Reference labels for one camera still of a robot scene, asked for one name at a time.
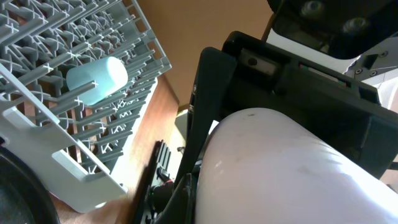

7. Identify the blue cup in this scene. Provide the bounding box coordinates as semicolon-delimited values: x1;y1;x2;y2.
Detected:
66;57;128;105

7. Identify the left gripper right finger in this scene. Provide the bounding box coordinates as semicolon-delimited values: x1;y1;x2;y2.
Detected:
175;47;237;185

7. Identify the pink cup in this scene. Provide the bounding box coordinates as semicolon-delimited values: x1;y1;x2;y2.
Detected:
195;108;397;224

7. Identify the black round tray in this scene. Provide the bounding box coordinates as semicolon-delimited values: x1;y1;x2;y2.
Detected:
1;147;60;224

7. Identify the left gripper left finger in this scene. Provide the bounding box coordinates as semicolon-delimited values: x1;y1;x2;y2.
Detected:
132;140;164;224

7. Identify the grey dishwasher rack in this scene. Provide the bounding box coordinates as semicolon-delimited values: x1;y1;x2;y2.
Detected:
1;0;171;213

